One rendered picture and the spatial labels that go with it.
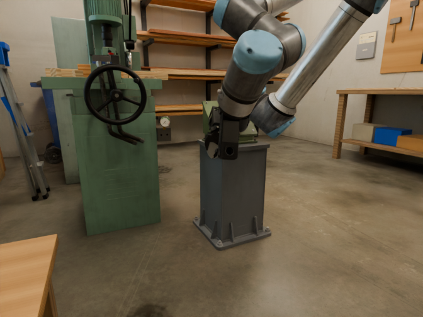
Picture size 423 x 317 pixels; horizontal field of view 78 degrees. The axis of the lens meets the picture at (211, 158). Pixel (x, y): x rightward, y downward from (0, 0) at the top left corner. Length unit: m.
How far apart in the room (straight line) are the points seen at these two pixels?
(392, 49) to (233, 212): 3.12
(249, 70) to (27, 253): 0.55
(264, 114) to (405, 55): 2.86
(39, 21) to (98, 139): 2.77
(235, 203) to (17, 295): 1.12
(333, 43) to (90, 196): 1.41
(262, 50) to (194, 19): 4.03
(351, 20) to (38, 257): 1.13
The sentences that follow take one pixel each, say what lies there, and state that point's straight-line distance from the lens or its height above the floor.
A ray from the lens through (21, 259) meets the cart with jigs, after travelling 0.63.
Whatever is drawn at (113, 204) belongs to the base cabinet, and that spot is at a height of 0.17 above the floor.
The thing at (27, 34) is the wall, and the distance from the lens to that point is 4.15.
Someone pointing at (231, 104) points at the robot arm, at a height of 0.80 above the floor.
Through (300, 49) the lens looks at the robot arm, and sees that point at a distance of 0.67.
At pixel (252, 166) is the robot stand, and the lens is 1.45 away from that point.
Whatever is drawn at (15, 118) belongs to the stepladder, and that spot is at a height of 0.64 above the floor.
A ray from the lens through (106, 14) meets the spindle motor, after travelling 1.70.
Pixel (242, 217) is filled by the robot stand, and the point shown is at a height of 0.14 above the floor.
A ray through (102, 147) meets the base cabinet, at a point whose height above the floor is 0.52.
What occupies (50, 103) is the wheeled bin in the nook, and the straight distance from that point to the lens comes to 3.50.
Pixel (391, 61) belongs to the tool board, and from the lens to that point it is 4.02.
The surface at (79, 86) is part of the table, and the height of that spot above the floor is 0.85.
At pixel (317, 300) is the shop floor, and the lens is 1.30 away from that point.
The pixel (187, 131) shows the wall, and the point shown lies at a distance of 4.41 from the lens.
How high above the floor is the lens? 0.83
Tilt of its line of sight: 14 degrees down
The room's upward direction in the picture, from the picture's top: straight up
